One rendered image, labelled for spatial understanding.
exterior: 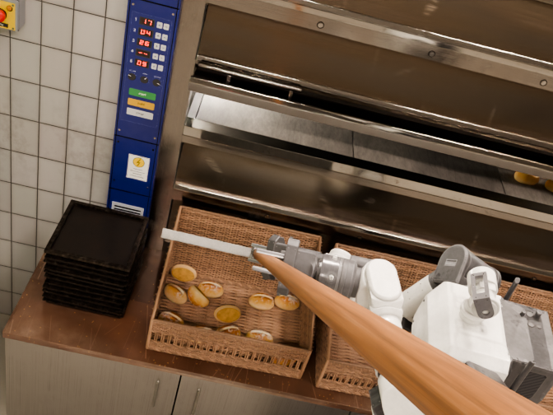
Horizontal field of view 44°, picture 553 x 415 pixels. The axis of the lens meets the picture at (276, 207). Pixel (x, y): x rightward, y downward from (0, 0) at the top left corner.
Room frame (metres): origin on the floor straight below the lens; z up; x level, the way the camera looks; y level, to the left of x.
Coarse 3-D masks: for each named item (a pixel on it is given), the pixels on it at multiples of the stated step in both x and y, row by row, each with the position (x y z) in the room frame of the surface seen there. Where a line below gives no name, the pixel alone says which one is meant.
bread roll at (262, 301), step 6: (258, 294) 1.85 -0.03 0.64; (264, 294) 1.86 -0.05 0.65; (252, 300) 1.83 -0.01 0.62; (258, 300) 1.83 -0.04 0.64; (264, 300) 1.84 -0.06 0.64; (270, 300) 1.85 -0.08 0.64; (252, 306) 1.83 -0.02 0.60; (258, 306) 1.82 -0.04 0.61; (264, 306) 1.83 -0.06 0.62; (270, 306) 1.84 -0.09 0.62
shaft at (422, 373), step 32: (256, 256) 1.27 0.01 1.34; (288, 288) 0.67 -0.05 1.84; (320, 288) 0.50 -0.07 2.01; (352, 320) 0.35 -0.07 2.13; (384, 320) 0.32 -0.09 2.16; (384, 352) 0.27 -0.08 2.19; (416, 352) 0.24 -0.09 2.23; (416, 384) 0.21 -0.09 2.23; (448, 384) 0.20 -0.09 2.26; (480, 384) 0.19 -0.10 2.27
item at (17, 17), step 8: (0, 0) 1.86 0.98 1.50; (8, 0) 1.87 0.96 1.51; (16, 0) 1.88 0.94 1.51; (24, 0) 1.93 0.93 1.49; (0, 8) 1.86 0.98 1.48; (16, 8) 1.87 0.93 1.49; (24, 8) 1.93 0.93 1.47; (8, 16) 1.87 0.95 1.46; (16, 16) 1.87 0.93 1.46; (24, 16) 1.93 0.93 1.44; (0, 24) 1.86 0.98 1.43; (8, 24) 1.87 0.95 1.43; (16, 24) 1.87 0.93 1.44; (24, 24) 1.93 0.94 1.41
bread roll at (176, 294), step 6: (168, 288) 1.76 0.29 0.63; (174, 288) 1.76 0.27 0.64; (180, 288) 1.76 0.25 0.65; (168, 294) 1.74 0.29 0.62; (174, 294) 1.74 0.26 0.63; (180, 294) 1.74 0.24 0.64; (186, 294) 1.76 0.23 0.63; (174, 300) 1.73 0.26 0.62; (180, 300) 1.73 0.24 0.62; (186, 300) 1.75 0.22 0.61
